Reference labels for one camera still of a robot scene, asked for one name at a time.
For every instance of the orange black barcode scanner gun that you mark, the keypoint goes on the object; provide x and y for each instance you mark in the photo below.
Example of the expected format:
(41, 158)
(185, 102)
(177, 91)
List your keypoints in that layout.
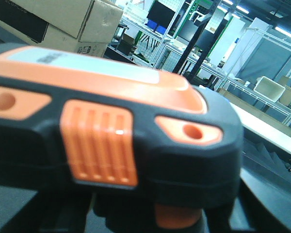
(157, 153)

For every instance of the white metal shelving racks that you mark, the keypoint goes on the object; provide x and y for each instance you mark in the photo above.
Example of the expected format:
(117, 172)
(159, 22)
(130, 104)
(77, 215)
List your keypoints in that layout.
(215, 47)

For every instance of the large stacked cardboard boxes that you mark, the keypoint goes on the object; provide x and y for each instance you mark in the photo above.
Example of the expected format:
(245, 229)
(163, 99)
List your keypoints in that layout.
(80, 26)

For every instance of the white plastic bin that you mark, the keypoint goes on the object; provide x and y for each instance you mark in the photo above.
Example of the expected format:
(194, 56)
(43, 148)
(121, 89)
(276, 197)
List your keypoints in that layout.
(269, 89)

